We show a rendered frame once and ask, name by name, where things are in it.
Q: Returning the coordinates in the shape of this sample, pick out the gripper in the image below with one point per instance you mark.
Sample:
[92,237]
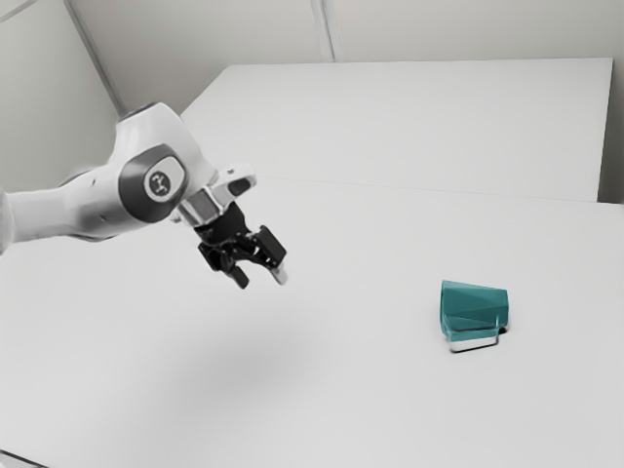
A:
[225,233]

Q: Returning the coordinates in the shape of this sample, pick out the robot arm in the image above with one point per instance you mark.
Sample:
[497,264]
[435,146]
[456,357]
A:
[107,195]

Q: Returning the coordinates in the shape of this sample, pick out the teal faceted mug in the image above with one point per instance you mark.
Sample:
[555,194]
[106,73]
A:
[471,309]

